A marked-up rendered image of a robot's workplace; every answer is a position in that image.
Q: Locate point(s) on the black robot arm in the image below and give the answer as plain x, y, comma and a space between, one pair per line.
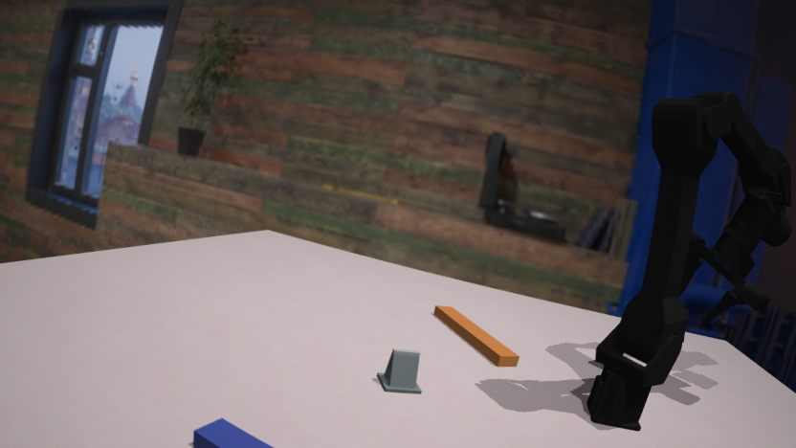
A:
685, 135

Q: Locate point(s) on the blue rectangular block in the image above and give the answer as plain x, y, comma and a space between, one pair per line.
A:
223, 434

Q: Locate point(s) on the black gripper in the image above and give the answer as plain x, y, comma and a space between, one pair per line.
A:
733, 248

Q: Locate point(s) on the brown bar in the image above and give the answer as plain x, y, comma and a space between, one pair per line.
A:
487, 345

